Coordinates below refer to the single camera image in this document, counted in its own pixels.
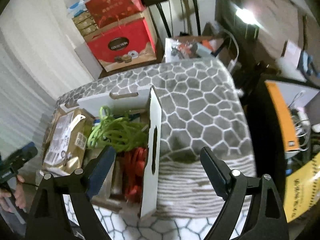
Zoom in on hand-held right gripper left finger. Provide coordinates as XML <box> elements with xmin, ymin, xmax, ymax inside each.
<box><xmin>25</xmin><ymin>145</ymin><xmax>117</xmax><ymax>240</ymax></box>

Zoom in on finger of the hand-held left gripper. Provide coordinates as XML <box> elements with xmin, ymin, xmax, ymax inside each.
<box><xmin>9</xmin><ymin>142</ymin><xmax>38</xmax><ymax>167</ymax></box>

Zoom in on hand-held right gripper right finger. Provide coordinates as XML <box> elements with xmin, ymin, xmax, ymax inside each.
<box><xmin>200</xmin><ymin>146</ymin><xmax>289</xmax><ymax>240</ymax></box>

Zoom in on small gold packet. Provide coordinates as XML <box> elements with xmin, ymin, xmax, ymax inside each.
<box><xmin>74</xmin><ymin>116</ymin><xmax>94</xmax><ymax>152</ymax></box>

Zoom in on white cardboard box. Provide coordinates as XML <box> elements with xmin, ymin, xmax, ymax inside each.
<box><xmin>54</xmin><ymin>86</ymin><xmax>163</xmax><ymax>219</ymax></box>

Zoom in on person's left hand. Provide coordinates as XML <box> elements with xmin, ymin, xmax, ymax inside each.
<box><xmin>0</xmin><ymin>174</ymin><xmax>27</xmax><ymax>213</ymax></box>

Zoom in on large gold box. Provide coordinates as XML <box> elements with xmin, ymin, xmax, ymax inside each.
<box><xmin>41</xmin><ymin>109</ymin><xmax>87</xmax><ymax>177</ymax></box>

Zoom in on grey patterned blanket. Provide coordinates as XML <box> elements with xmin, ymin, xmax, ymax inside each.
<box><xmin>54</xmin><ymin>57</ymin><xmax>258</xmax><ymax>240</ymax></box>

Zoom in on white curtain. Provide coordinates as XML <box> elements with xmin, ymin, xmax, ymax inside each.
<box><xmin>0</xmin><ymin>0</ymin><xmax>97</xmax><ymax>160</ymax></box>

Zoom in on orange white box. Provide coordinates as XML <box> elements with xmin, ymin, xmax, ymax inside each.
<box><xmin>265</xmin><ymin>80</ymin><xmax>320</xmax><ymax>153</ymax></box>

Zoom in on yellow spiral notebook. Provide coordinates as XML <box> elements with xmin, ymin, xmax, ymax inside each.
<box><xmin>285</xmin><ymin>152</ymin><xmax>320</xmax><ymax>223</ymax></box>

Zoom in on clear plastic bag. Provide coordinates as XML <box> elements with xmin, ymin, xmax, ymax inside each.
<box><xmin>164</xmin><ymin>36</ymin><xmax>218</xmax><ymax>63</ymax></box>

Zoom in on tan flat box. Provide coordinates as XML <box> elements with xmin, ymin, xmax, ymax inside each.
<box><xmin>79</xmin><ymin>26</ymin><xmax>98</xmax><ymax>37</ymax></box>
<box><xmin>82</xmin><ymin>33</ymin><xmax>100</xmax><ymax>42</ymax></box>
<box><xmin>72</xmin><ymin>14</ymin><xmax>93</xmax><ymax>24</ymax></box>
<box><xmin>75</xmin><ymin>20</ymin><xmax>96</xmax><ymax>30</ymax></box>

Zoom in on blue object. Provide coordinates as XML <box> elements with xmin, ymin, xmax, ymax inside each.
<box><xmin>297</xmin><ymin>52</ymin><xmax>318</xmax><ymax>78</ymax></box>

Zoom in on blue white packet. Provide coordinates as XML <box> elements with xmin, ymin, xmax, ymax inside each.
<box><xmin>67</xmin><ymin>0</ymin><xmax>87</xmax><ymax>15</ymax></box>

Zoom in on dark monitor screen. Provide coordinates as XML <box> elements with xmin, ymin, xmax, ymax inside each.
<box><xmin>215</xmin><ymin>0</ymin><xmax>260</xmax><ymax>40</ymax></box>

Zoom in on red box on top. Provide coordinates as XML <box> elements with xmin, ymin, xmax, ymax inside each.
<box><xmin>84</xmin><ymin>0</ymin><xmax>145</xmax><ymax>27</ymax></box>

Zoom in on red cord bundle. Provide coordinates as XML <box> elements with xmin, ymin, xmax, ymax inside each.
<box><xmin>122</xmin><ymin>147</ymin><xmax>148</xmax><ymax>203</ymax></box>

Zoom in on green cord bundle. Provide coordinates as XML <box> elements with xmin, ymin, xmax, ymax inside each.
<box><xmin>87</xmin><ymin>106</ymin><xmax>149</xmax><ymax>153</ymax></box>

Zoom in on white cables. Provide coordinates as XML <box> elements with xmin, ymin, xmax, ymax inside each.
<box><xmin>287</xmin><ymin>91</ymin><xmax>314</xmax><ymax>152</ymax></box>

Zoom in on white charger cable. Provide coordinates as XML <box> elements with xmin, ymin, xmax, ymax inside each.
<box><xmin>226</xmin><ymin>30</ymin><xmax>242</xmax><ymax>72</ymax></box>

